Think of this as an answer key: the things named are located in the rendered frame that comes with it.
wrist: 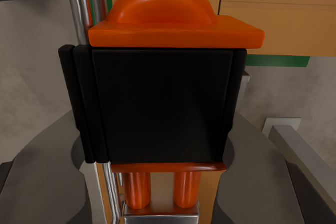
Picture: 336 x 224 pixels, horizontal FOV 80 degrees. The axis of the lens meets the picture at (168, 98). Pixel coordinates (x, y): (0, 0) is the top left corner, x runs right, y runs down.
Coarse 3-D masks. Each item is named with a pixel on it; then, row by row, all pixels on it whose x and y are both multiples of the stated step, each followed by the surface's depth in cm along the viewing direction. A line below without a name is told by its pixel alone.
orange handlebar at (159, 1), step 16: (128, 0) 9; (144, 0) 9; (160, 0) 9; (176, 0) 9; (192, 0) 9; (208, 0) 10; (112, 16) 9; (128, 16) 9; (144, 16) 9; (160, 16) 9; (176, 16) 9; (192, 16) 9; (208, 16) 9; (128, 176) 14; (144, 176) 15; (176, 176) 15; (192, 176) 15; (128, 192) 15; (144, 192) 16; (176, 192) 16; (192, 192) 16
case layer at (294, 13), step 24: (216, 0) 74; (240, 0) 75; (264, 0) 75; (288, 0) 75; (312, 0) 76; (264, 24) 79; (288, 24) 79; (312, 24) 80; (264, 48) 84; (288, 48) 84; (312, 48) 84
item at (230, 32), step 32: (96, 32) 8; (128, 32) 8; (160, 32) 8; (192, 32) 8; (224, 32) 8; (256, 32) 8; (96, 64) 9; (128, 64) 9; (160, 64) 9; (192, 64) 9; (224, 64) 9; (128, 96) 10; (160, 96) 10; (192, 96) 10; (224, 96) 10; (128, 128) 10; (160, 128) 11; (192, 128) 11; (224, 128) 11; (128, 160) 12; (160, 160) 12; (192, 160) 12
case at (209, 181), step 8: (208, 176) 61; (216, 176) 61; (104, 184) 61; (200, 184) 62; (208, 184) 62; (216, 184) 62; (104, 192) 62; (120, 192) 63; (200, 192) 64; (208, 192) 64; (104, 200) 64; (200, 200) 66; (208, 200) 66; (104, 208) 66; (200, 208) 68; (208, 208) 68; (200, 216) 70; (208, 216) 70
